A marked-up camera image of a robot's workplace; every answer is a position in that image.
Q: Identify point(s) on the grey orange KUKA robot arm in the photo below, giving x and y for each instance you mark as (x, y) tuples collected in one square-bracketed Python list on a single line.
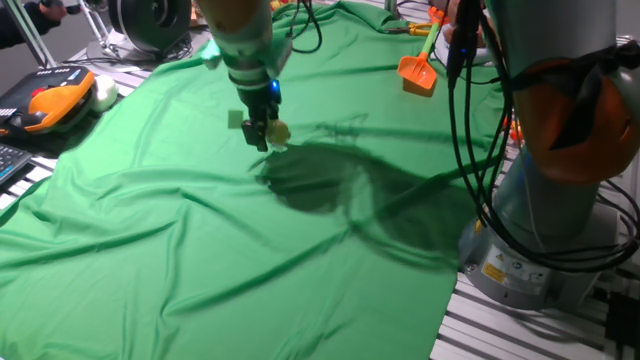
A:
[(550, 125)]

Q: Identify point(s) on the black sleeved forearm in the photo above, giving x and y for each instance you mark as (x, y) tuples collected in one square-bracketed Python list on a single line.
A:
[(22, 25)]

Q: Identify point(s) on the pale green square block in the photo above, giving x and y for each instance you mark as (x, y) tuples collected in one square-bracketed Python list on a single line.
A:
[(235, 119)]

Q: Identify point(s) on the white rounded object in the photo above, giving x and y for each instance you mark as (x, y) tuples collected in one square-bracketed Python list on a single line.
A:
[(104, 92)]

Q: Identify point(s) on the person's hand with black object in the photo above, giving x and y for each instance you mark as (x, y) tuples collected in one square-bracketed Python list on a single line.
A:
[(52, 10)]

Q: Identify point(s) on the small red yellow toys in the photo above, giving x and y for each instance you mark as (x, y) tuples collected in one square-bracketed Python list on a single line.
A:
[(514, 131)]

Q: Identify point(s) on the yellow round toy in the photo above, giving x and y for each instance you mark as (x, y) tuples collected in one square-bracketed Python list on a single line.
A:
[(278, 134)]

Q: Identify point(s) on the black computer keyboard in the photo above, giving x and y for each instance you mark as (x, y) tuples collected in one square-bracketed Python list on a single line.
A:
[(11, 162)]

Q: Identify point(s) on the person's bare hand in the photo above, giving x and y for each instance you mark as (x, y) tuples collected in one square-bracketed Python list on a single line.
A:
[(450, 20)]

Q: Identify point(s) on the green cloth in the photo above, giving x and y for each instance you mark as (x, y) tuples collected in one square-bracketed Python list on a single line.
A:
[(175, 240)]

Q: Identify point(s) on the orange black teach pendant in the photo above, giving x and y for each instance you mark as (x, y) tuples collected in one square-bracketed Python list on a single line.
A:
[(50, 102)]

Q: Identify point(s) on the green frame post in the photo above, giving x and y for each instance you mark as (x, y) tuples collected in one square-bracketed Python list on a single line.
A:
[(32, 35)]

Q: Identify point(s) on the black round device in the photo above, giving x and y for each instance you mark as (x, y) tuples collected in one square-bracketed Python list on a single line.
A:
[(150, 22)]

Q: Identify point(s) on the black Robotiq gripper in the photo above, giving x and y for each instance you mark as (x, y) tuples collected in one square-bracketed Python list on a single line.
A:
[(260, 102)]

